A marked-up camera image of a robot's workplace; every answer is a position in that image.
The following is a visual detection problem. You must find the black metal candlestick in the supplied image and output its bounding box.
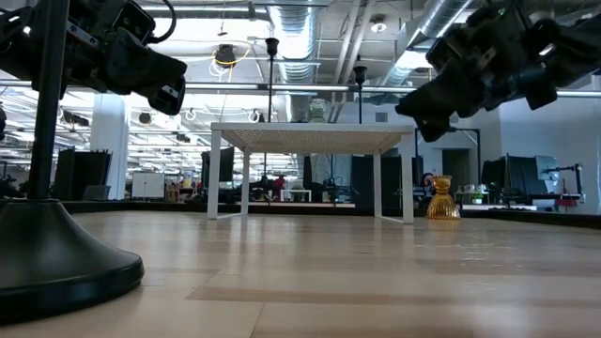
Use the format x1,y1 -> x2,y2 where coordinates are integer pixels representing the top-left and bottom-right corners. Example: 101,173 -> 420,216
0,0 -> 146,326
352,65 -> 369,124
264,37 -> 280,124

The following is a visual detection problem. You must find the black monitor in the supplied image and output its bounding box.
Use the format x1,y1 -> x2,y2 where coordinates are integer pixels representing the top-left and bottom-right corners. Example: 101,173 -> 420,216
481,156 -> 539,197
201,146 -> 235,189

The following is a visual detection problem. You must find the black cabinet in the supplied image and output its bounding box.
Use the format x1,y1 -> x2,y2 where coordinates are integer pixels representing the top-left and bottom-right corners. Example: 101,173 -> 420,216
52,148 -> 113,202

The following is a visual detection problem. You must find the white perforated metal shelf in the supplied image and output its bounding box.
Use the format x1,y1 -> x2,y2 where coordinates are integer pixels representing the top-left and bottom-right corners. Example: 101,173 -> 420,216
206,121 -> 415,225

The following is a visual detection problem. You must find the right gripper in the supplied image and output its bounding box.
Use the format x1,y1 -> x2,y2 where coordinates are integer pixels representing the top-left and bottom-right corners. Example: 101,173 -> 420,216
394,8 -> 560,143

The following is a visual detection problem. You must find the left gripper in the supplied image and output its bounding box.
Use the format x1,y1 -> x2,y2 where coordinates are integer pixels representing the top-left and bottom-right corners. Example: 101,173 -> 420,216
68,4 -> 188,116

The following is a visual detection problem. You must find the black tubular stand frame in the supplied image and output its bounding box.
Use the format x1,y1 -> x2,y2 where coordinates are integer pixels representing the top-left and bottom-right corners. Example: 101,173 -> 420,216
414,125 -> 482,198

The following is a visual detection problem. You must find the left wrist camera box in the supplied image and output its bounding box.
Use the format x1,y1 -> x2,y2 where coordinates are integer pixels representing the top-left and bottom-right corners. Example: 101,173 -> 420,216
111,0 -> 157,44

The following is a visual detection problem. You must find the silver spiral ventilation duct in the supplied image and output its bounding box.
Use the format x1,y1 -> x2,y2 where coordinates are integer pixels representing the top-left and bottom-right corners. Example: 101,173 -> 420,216
375,0 -> 473,88
268,0 -> 321,123

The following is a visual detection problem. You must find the black table edge rail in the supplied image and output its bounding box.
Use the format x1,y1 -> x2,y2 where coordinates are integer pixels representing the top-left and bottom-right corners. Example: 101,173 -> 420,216
0,199 -> 601,231

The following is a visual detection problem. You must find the grey monitor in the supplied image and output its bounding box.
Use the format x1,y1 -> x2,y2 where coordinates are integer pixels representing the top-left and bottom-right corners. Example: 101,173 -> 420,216
534,155 -> 561,182

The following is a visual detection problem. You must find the amber glass candle holder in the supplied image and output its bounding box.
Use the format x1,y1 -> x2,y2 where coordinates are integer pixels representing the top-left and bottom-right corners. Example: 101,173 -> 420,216
425,175 -> 462,222

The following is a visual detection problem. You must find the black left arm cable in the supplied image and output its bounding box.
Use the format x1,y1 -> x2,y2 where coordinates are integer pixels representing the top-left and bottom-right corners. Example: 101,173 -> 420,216
145,0 -> 177,46

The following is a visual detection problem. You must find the white square pillar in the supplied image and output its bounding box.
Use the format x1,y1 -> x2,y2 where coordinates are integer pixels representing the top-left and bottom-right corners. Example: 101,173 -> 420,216
90,93 -> 131,201

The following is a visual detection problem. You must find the black partition panel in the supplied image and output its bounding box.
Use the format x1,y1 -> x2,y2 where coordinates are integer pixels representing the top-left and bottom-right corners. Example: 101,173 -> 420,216
349,154 -> 426,211

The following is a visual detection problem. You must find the long black light rail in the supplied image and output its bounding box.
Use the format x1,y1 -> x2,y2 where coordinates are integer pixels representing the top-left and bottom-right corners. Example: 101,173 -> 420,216
0,79 -> 601,100

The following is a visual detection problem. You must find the black ceiling device yellow cable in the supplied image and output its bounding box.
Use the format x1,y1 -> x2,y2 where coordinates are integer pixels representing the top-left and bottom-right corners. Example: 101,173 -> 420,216
209,41 -> 254,76

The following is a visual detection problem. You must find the small white table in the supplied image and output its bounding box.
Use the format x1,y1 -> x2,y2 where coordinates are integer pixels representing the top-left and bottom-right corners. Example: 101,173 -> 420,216
280,188 -> 313,204

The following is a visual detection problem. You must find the person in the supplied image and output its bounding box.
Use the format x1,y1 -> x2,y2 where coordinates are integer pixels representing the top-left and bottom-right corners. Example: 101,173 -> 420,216
419,172 -> 438,212

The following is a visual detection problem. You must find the white cabinet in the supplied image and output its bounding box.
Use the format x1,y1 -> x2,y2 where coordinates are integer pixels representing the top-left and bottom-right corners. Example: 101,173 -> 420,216
131,172 -> 166,200

